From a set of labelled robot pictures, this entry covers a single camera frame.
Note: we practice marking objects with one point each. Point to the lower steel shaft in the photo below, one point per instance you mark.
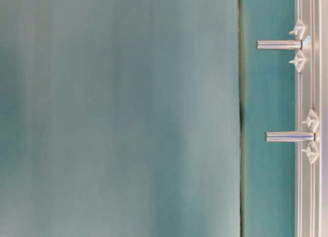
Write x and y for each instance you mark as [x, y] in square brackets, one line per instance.
[290, 136]

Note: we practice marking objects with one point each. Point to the steel shaft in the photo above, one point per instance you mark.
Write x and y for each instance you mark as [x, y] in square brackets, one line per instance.
[278, 44]
[290, 136]

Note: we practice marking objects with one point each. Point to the upper steel shaft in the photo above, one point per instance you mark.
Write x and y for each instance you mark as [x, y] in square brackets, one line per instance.
[278, 44]

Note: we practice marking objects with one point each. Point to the silver aluminium extrusion rail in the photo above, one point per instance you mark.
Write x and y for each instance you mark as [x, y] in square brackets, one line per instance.
[311, 93]

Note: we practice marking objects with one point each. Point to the lower white shaft bracket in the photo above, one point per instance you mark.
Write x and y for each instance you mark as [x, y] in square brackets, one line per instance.
[312, 122]

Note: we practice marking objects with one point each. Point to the white shaft bracket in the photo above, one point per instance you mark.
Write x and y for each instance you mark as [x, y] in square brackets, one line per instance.
[312, 122]
[302, 55]

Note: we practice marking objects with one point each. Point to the upper white shaft bracket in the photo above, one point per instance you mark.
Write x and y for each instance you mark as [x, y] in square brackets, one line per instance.
[302, 55]

